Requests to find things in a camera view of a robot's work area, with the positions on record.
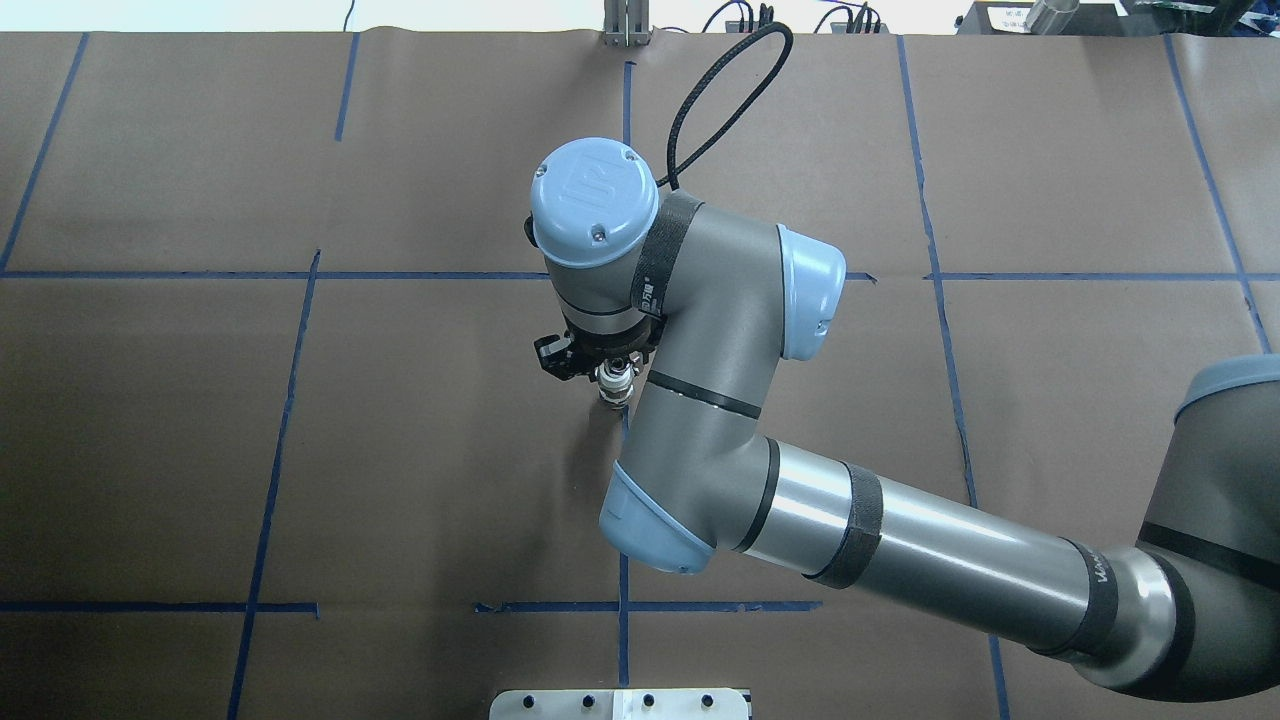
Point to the aluminium frame post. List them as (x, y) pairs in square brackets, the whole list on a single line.
[(626, 23)]

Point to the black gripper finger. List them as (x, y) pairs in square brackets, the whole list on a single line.
[(560, 355)]

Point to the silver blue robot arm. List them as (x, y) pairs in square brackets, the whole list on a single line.
[(714, 302)]

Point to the white central pedestal column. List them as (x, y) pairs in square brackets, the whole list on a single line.
[(623, 703)]

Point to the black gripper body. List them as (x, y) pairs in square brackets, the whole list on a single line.
[(598, 350)]

